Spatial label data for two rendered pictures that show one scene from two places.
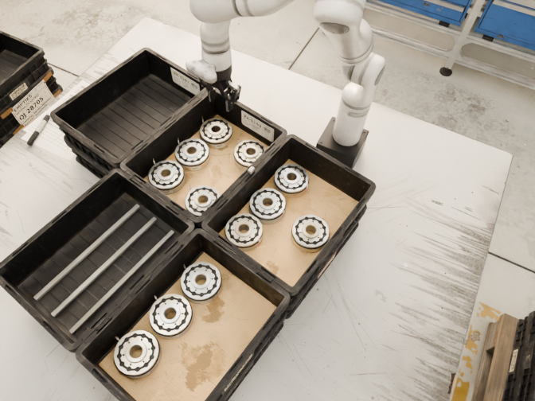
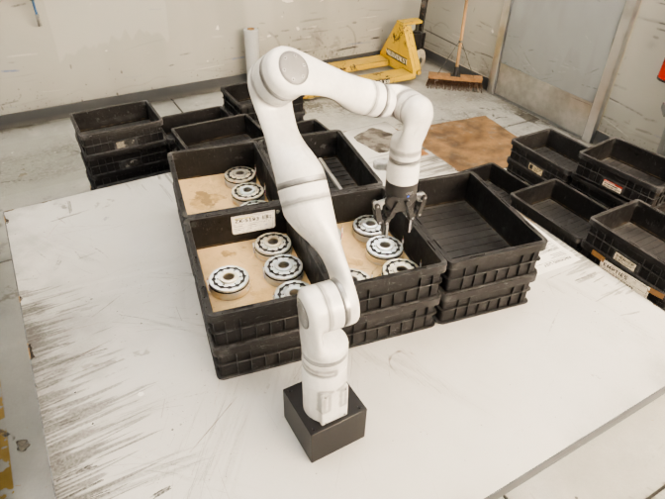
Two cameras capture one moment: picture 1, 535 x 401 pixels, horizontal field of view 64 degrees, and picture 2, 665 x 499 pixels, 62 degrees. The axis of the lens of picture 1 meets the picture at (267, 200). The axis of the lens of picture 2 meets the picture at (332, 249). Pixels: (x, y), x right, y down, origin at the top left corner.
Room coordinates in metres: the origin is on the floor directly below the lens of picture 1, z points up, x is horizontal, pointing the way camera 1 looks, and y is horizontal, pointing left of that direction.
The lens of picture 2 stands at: (1.39, -0.85, 1.79)
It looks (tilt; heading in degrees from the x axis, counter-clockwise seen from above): 38 degrees down; 125
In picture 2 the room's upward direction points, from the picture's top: 2 degrees clockwise
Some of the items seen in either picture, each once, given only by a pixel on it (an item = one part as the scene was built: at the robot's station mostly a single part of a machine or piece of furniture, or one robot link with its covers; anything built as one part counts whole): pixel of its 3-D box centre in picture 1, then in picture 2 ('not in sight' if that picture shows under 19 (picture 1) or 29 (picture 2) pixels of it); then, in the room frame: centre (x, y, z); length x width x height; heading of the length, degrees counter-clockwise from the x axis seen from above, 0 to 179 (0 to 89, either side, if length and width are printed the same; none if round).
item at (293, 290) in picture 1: (291, 206); (253, 254); (0.59, -0.06, 0.92); 0.40 x 0.30 x 0.02; 145
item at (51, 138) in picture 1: (73, 117); (521, 241); (1.05, 0.72, 0.70); 0.33 x 0.23 x 0.01; 156
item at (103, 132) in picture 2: not in sight; (125, 156); (-1.01, 0.64, 0.37); 0.40 x 0.30 x 0.45; 66
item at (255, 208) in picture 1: (267, 203); (283, 266); (0.64, 0.00, 0.86); 0.10 x 0.10 x 0.01
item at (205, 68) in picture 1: (211, 55); (400, 162); (0.86, 0.16, 1.18); 0.11 x 0.09 x 0.06; 147
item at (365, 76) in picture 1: (362, 79); (324, 322); (0.95, -0.25, 1.05); 0.09 x 0.09 x 0.17; 60
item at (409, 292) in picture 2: (208, 161); (362, 249); (0.76, 0.18, 0.87); 0.40 x 0.30 x 0.11; 145
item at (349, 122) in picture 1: (351, 118); (325, 377); (0.96, -0.25, 0.89); 0.09 x 0.09 x 0.17; 65
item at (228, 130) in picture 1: (216, 130); (401, 270); (0.89, 0.17, 0.86); 0.10 x 0.10 x 0.01
